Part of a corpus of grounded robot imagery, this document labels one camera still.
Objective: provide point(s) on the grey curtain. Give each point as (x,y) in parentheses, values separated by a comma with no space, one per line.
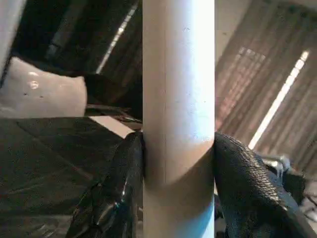
(247,74)

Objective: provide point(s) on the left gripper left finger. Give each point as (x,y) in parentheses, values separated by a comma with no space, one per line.
(111,198)

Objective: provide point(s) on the white flat board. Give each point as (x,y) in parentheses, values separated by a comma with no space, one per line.
(111,125)

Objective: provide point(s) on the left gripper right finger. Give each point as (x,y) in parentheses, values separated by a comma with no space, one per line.
(242,193)

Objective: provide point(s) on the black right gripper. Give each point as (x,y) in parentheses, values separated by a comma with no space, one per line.
(289,186)

